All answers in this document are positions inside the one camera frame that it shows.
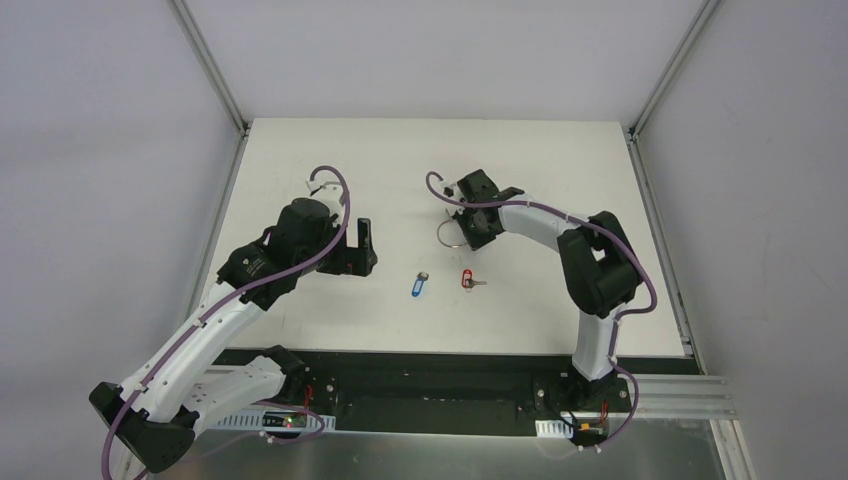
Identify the silver metal keyring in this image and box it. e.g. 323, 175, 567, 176
435, 209, 467, 249

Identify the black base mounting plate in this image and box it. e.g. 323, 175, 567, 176
211, 349, 702, 439

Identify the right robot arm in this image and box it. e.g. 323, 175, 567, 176
428, 169, 648, 410

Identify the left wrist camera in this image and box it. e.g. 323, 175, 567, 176
306, 181, 347, 207

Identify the aluminium front rail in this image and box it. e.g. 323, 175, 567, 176
635, 374, 737, 420

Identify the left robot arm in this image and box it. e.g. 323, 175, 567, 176
89, 198, 378, 473

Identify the right aluminium frame post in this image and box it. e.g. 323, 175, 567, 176
628, 0, 723, 141

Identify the aluminium frame post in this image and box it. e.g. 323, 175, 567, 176
167, 0, 250, 137
628, 0, 723, 141

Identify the left aluminium frame post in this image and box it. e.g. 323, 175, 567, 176
167, 0, 250, 137

